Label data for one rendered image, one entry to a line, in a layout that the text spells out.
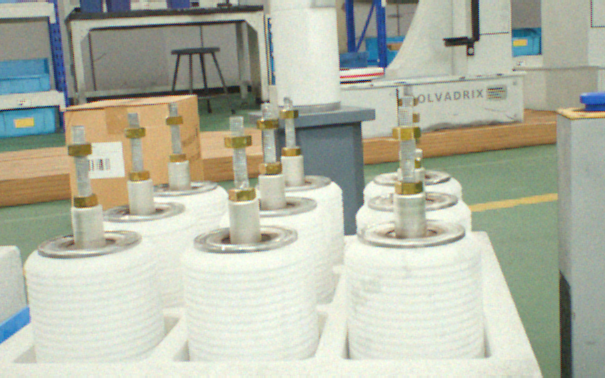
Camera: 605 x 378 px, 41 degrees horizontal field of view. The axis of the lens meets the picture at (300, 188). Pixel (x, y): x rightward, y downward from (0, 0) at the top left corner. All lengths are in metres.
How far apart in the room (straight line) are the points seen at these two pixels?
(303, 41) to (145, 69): 7.89
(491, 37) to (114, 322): 2.61
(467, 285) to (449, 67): 2.58
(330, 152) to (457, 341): 0.60
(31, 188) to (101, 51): 6.50
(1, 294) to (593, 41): 2.72
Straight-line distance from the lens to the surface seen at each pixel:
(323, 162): 1.11
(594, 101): 0.75
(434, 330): 0.54
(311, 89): 1.11
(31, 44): 8.90
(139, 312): 0.59
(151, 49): 9.00
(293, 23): 1.12
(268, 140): 0.68
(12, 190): 2.49
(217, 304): 0.55
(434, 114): 2.89
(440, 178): 0.78
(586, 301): 0.76
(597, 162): 0.74
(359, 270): 0.54
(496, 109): 3.02
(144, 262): 0.59
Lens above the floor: 0.38
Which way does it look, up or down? 9 degrees down
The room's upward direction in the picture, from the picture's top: 4 degrees counter-clockwise
